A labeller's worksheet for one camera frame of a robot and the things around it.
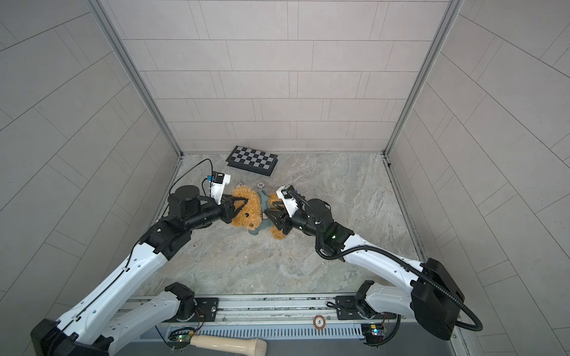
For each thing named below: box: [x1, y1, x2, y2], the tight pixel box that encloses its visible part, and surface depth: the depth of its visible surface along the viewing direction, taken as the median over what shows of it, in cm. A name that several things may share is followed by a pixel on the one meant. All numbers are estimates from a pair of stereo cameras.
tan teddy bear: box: [230, 185, 286, 240], surface depth 68 cm
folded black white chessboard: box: [225, 145, 279, 177], surface depth 111 cm
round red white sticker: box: [313, 314, 326, 331], surface depth 71 cm
